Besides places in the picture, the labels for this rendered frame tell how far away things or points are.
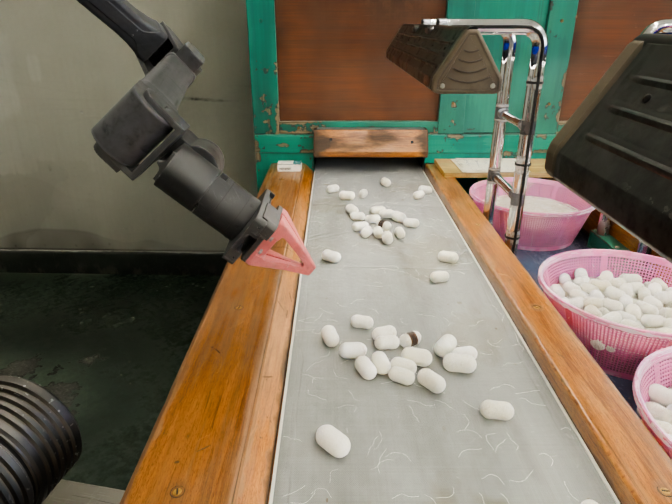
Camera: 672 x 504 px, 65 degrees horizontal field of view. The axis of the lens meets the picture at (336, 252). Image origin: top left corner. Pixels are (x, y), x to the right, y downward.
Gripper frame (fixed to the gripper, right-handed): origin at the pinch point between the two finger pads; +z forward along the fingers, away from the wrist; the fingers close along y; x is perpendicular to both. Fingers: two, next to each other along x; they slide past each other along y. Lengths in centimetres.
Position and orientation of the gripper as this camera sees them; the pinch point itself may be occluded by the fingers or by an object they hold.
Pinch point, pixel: (307, 266)
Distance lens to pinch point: 63.3
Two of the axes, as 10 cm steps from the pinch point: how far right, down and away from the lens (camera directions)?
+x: -6.5, 7.0, 3.0
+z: 7.6, 5.9, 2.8
